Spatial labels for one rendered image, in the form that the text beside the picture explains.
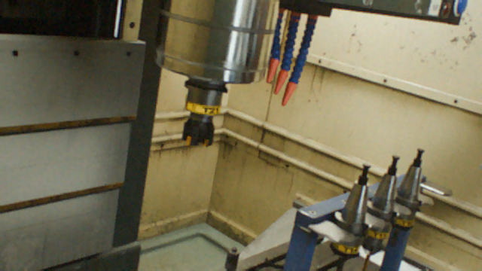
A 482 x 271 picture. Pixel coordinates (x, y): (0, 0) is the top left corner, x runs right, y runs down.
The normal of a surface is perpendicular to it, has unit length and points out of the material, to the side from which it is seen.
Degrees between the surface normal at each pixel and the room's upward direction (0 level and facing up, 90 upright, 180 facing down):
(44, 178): 90
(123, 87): 90
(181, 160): 90
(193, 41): 90
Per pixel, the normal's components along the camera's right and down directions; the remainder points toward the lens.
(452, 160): -0.66, 0.11
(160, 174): 0.73, 0.32
